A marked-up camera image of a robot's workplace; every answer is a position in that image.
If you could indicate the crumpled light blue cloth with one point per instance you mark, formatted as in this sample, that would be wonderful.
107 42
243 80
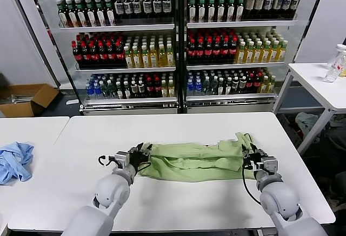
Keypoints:
16 163

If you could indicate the small yellow juice bottle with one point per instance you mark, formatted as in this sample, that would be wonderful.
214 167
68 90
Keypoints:
164 91
171 91
271 84
263 85

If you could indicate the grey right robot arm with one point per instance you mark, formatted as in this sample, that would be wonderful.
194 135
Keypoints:
278 198

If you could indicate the flat white floor item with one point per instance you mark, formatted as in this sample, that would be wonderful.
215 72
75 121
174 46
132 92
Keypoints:
72 102

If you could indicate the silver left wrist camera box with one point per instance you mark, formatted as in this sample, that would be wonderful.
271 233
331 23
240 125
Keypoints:
122 158

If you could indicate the grey white cloth pile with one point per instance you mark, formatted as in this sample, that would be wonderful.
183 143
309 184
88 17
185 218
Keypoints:
308 122

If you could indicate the green tinted water bottle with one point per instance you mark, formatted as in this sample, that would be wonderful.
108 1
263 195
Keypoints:
105 91
213 85
206 85
112 91

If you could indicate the dark grey bulky object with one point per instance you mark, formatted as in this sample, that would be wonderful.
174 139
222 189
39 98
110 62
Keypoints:
4 83

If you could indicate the small cola bottle red cap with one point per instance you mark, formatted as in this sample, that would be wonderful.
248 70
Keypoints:
149 87
257 82
157 87
250 83

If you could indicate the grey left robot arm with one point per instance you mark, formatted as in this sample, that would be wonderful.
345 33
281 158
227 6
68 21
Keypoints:
112 188

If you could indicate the glass door drinks display shelf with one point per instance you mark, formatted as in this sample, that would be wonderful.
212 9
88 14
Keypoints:
238 25
116 27

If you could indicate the blue water bottle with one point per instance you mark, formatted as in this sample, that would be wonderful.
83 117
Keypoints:
190 87
98 91
90 91
198 87

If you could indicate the open brown cardboard box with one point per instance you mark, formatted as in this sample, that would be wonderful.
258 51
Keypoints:
21 110

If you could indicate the yellow juice bottle green cap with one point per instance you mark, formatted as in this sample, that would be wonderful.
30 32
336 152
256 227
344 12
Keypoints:
145 59
153 59
129 60
272 54
248 55
240 56
281 53
170 58
256 55
162 59
264 55
137 59

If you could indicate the dark drink bottle white label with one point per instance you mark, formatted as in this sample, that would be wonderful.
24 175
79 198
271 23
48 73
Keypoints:
157 6
147 7
295 2
137 8
167 6
277 2
267 3
119 9
286 2
128 8

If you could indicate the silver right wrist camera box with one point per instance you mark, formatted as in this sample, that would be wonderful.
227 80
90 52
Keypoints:
269 165

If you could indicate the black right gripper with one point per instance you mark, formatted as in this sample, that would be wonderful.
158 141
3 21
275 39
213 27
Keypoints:
252 162

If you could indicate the small dark bottle white cap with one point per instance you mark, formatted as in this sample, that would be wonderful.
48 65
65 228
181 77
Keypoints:
220 85
242 84
235 84
228 85
134 88
119 91
127 90
141 88

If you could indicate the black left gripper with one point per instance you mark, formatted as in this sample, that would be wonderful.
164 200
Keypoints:
139 160

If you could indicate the light green t-shirt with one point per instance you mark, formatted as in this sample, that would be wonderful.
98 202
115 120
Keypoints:
194 165

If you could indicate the dark drink bottle beige label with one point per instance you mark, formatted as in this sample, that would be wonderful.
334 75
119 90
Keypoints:
259 3
250 4

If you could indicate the clear plastic bottle red label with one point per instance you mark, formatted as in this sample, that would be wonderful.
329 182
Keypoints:
335 65

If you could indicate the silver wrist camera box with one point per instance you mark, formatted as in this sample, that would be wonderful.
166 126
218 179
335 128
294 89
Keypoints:
269 165
122 158

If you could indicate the silver metal rods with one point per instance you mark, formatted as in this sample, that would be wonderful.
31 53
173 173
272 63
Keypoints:
16 99

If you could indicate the white side table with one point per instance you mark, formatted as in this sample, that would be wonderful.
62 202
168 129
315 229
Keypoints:
311 76

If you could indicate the dark tea bottle green cap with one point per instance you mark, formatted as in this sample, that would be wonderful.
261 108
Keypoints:
202 11
239 10
72 18
230 10
62 19
221 10
192 11
92 17
82 17
101 16
211 11
110 16

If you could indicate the bottle with yellow liquid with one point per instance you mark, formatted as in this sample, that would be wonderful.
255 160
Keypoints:
343 72

